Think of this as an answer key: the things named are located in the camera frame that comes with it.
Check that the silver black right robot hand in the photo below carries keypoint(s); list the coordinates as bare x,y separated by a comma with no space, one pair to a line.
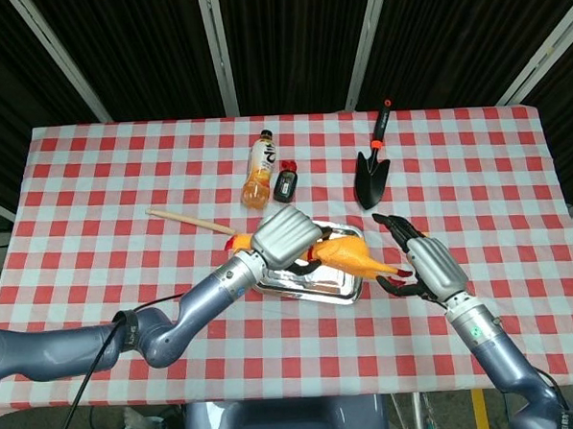
436,269

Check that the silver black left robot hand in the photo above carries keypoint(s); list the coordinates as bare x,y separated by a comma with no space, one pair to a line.
283,238

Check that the yellow rubber chicken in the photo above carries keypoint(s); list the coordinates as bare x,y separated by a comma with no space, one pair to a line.
348,257

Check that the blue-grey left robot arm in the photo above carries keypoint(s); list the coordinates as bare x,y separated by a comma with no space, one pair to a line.
177,326

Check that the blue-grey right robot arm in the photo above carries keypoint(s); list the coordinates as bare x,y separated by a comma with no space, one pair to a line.
501,362

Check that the rectangular metal tray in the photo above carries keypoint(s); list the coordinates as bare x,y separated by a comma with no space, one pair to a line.
319,289

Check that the small black bottle red cap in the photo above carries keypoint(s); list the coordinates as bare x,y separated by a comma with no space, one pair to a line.
284,186

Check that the orange juice bottle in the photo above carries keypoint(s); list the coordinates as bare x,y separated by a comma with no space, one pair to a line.
258,177

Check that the wooden stick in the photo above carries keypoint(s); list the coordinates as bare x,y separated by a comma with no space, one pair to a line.
191,222

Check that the black garden trowel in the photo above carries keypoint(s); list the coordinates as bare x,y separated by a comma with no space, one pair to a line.
372,181

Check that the red white checked tablecloth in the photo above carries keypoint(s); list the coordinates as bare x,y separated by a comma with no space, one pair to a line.
125,261

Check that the blue-grey robot torso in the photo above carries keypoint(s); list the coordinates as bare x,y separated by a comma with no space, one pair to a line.
283,421

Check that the white metal frame post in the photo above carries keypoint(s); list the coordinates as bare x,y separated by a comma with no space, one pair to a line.
542,52
62,63
366,47
218,54

